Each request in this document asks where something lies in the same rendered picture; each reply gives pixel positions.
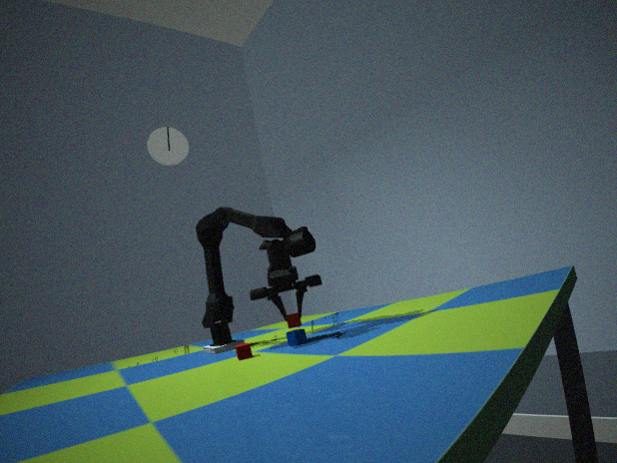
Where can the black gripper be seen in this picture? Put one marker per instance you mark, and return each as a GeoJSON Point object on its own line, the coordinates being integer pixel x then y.
{"type": "Point", "coordinates": [273, 294]}

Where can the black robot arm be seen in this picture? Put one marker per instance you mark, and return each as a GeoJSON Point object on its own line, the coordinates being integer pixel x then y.
{"type": "Point", "coordinates": [219, 306]}

